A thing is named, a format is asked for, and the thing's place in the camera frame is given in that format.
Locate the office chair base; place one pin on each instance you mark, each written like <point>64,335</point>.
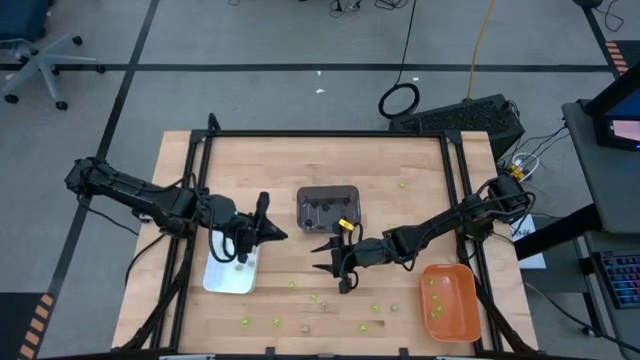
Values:
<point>42,62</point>

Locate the white paper sheet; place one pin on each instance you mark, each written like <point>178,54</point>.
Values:
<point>532,252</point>

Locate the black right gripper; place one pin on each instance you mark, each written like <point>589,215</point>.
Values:
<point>365,252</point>

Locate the white plastic bin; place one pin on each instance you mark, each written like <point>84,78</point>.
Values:
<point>225,280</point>

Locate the orange plastic bin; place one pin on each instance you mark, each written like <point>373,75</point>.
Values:
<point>455,325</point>

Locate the grey side desk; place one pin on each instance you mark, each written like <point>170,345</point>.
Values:
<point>600,175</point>

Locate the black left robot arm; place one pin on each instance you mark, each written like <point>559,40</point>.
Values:
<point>150,200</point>

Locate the black monitor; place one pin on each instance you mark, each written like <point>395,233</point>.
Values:
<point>620,115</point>

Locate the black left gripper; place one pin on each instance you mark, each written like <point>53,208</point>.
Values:
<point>245,230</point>

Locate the backlit computer keyboard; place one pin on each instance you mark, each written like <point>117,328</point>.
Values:
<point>622,277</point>

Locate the dark grey keyboard desk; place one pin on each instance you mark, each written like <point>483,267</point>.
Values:
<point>600,325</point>

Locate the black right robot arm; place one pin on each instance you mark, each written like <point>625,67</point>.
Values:
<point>450,220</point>

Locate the black perforated computer case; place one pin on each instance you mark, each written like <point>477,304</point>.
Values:
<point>460,120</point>

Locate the dark grey translucent bin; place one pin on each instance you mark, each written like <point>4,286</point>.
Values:
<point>325,220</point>

